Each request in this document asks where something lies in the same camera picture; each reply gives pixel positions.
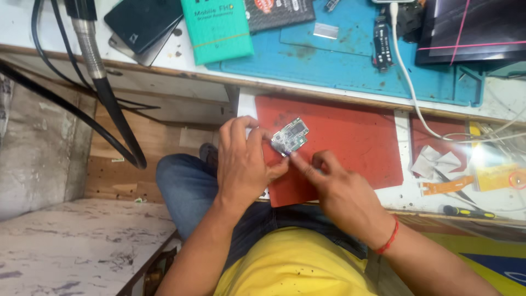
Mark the teal screen packaging box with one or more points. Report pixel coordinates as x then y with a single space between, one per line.
217 28

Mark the black tester board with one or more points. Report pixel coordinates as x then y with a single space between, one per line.
382 45

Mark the clear plastic yellow packet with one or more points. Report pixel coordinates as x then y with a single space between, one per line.
495 164

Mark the small green circuit board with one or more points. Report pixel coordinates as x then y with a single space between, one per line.
290 136

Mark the red silicone work mat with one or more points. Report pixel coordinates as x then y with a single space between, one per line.
341 144

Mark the blue jeans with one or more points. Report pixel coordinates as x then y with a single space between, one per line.
230 205

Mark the black display panel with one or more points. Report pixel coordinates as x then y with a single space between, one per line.
472 33

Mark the blue silicone repair mat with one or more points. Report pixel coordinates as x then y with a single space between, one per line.
349 57

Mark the small silver metal shield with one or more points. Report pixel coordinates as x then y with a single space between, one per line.
326 30

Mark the black tweezers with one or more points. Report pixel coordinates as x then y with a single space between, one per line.
454 187

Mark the person's left hand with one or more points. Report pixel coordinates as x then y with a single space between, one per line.
242 164

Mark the person's right hand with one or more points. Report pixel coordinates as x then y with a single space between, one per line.
345 197

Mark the yellow shirt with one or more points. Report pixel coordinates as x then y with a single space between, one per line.
294 267

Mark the crumpled white tissue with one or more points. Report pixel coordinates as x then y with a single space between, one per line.
433 161

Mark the black yellow screwdriver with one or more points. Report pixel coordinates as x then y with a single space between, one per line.
468 212

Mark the red wrist thread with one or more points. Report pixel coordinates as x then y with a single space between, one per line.
389 237

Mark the dark patterned packaging box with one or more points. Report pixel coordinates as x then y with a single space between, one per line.
279 14

